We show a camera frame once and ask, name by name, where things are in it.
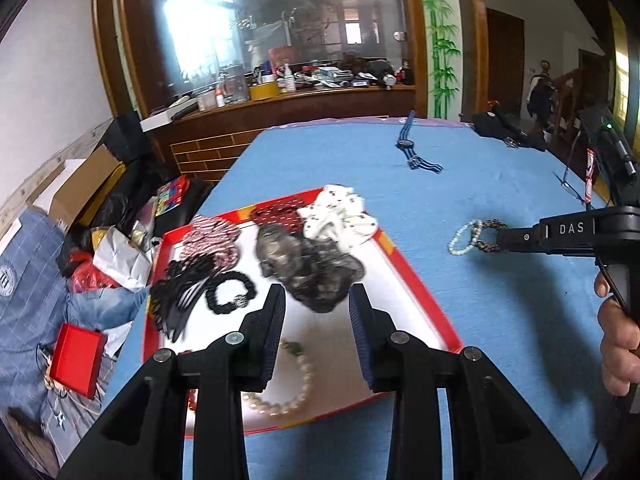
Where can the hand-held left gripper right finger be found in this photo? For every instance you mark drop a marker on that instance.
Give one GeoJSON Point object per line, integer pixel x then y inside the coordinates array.
{"type": "Point", "coordinates": [360, 340]}

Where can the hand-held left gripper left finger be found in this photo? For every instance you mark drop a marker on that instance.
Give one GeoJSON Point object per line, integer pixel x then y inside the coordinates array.
{"type": "Point", "coordinates": [274, 340]}

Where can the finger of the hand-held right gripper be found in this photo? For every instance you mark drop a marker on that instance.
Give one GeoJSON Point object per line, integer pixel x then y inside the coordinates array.
{"type": "Point", "coordinates": [520, 238]}

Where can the red tray with white inside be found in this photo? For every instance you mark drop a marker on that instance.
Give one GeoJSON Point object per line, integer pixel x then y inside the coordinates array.
{"type": "Point", "coordinates": [320, 345]}

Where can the grey fuzzy scrunchie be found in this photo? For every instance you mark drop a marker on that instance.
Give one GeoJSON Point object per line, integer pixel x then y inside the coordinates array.
{"type": "Point", "coordinates": [305, 265]}

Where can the black hair claw clip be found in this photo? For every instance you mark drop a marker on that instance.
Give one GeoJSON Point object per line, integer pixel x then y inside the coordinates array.
{"type": "Point", "coordinates": [172, 290]}

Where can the red white plaid scrunchie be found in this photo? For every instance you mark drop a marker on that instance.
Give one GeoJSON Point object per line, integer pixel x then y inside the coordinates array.
{"type": "Point", "coordinates": [210, 237]}

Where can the white black-dotted scrunchie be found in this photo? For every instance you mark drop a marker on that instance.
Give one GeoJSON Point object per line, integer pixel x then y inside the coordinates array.
{"type": "Point", "coordinates": [340, 215]}

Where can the person's right hand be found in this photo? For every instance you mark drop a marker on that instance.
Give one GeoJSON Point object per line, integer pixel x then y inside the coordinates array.
{"type": "Point", "coordinates": [617, 350]}

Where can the red white tag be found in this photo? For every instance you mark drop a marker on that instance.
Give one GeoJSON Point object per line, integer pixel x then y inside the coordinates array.
{"type": "Point", "coordinates": [590, 175]}

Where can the black bag on table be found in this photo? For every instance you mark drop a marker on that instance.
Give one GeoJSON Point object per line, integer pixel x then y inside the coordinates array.
{"type": "Point", "coordinates": [495, 122]}

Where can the dark red dotted scrunchie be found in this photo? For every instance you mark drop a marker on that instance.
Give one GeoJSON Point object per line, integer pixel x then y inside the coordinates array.
{"type": "Point", "coordinates": [272, 214]}

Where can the hanging dark jacket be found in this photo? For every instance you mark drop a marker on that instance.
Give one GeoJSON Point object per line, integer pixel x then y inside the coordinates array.
{"type": "Point", "coordinates": [542, 92]}

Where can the silver white plastic bag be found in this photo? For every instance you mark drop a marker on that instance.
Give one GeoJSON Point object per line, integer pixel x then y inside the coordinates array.
{"type": "Point", "coordinates": [120, 260]}

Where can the colourful printed box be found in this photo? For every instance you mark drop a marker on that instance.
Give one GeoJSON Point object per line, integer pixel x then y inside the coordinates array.
{"type": "Point", "coordinates": [170, 195]}

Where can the dark wooden door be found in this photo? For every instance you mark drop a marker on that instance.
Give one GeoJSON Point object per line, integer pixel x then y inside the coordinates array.
{"type": "Point", "coordinates": [505, 60]}

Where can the red plastic bag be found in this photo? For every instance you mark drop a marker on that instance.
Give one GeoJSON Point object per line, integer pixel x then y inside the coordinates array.
{"type": "Point", "coordinates": [87, 277]}

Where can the red gift box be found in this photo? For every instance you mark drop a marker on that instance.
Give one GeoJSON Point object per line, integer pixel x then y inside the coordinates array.
{"type": "Point", "coordinates": [75, 360]}

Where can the black floor bag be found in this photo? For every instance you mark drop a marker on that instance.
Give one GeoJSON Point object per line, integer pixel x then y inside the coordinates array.
{"type": "Point", "coordinates": [135, 185]}

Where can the brown wooden cabinet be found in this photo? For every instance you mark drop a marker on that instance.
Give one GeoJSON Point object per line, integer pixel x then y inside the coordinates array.
{"type": "Point", "coordinates": [300, 115]}

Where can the brown cardboard box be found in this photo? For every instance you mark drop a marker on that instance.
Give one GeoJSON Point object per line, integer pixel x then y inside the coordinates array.
{"type": "Point", "coordinates": [90, 180]}

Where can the blue denim cloth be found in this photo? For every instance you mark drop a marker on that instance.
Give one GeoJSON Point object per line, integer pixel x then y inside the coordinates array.
{"type": "Point", "coordinates": [30, 310]}

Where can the white flat box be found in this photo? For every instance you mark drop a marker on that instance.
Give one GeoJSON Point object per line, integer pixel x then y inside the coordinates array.
{"type": "Point", "coordinates": [160, 121]}

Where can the yellow box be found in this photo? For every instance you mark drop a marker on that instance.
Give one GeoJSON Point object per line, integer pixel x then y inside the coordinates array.
{"type": "Point", "coordinates": [263, 91]}

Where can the row of shelf clutter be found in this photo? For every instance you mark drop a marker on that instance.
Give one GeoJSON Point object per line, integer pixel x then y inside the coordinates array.
{"type": "Point", "coordinates": [330, 77]}

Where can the clear plastic container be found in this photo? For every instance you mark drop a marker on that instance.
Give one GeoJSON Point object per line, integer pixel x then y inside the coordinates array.
{"type": "Point", "coordinates": [234, 85]}

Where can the large glass pane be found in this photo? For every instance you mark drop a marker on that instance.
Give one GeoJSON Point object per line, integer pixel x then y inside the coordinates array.
{"type": "Point", "coordinates": [300, 20]}

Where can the thin frame eyeglasses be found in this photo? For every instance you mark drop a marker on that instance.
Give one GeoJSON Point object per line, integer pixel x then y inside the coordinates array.
{"type": "Point", "coordinates": [575, 192]}

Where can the green bamboo wall sticker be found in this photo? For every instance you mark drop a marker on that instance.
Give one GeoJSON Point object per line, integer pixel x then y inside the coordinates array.
{"type": "Point", "coordinates": [442, 60]}

